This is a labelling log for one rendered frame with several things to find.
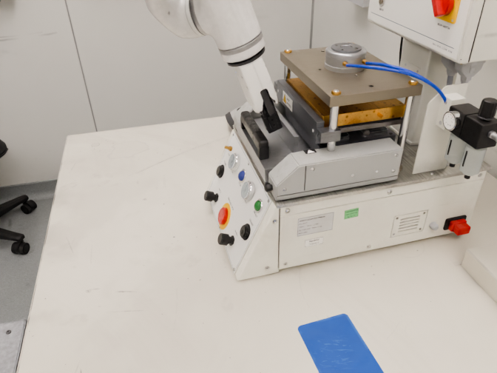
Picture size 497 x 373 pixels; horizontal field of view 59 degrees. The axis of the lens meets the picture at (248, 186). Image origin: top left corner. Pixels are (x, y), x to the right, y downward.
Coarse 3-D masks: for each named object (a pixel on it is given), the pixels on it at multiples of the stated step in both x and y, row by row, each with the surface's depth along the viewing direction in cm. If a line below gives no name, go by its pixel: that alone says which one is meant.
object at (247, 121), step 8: (248, 112) 94; (240, 120) 95; (248, 120) 91; (248, 128) 89; (256, 128) 87; (256, 136) 85; (264, 136) 85; (256, 144) 85; (264, 144) 83; (264, 152) 84
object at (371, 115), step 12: (300, 84) 93; (300, 96) 90; (312, 96) 88; (312, 108) 84; (324, 108) 83; (348, 108) 83; (360, 108) 83; (372, 108) 82; (384, 108) 83; (396, 108) 83; (324, 120) 80; (348, 120) 82; (360, 120) 83; (372, 120) 83; (384, 120) 84; (396, 120) 85
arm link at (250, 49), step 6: (258, 36) 76; (252, 42) 76; (258, 42) 76; (264, 42) 78; (240, 48) 76; (246, 48) 76; (252, 48) 76; (258, 48) 77; (222, 54) 78; (228, 54) 77; (234, 54) 76; (240, 54) 76; (246, 54) 76; (252, 54) 77; (228, 60) 78; (234, 60) 77; (240, 60) 77
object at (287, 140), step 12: (276, 108) 95; (240, 132) 98; (264, 132) 94; (276, 132) 94; (288, 132) 87; (252, 144) 90; (276, 144) 90; (288, 144) 88; (300, 144) 90; (252, 156) 90; (276, 156) 86; (264, 168) 82; (264, 180) 84
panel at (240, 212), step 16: (240, 144) 100; (224, 160) 107; (240, 160) 98; (224, 176) 105; (256, 176) 89; (224, 192) 103; (240, 192) 94; (256, 192) 88; (240, 208) 93; (224, 224) 98; (240, 224) 91; (256, 224) 85; (240, 240) 90; (240, 256) 88
